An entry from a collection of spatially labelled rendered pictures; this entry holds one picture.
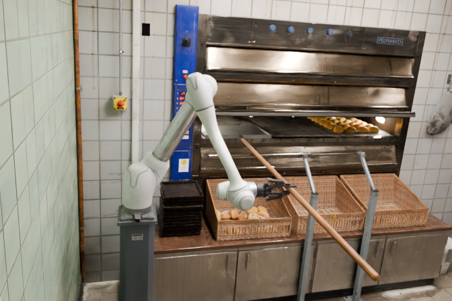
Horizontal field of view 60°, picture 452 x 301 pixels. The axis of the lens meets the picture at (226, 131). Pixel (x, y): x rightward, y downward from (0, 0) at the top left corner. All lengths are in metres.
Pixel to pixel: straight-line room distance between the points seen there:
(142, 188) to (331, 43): 1.93
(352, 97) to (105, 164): 2.04
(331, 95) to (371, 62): 0.43
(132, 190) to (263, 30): 1.59
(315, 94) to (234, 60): 0.74
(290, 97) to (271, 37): 0.49
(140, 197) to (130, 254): 0.33
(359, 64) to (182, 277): 2.14
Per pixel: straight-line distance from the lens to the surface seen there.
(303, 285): 3.16
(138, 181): 2.11
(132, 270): 2.34
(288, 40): 3.14
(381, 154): 3.78
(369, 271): 1.66
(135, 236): 2.23
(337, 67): 3.33
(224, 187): 2.07
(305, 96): 3.24
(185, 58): 2.88
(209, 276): 2.92
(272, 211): 3.28
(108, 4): 2.86
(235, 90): 3.03
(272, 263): 3.02
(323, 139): 3.42
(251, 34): 3.03
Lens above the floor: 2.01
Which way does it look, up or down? 15 degrees down
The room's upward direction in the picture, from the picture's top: 4 degrees clockwise
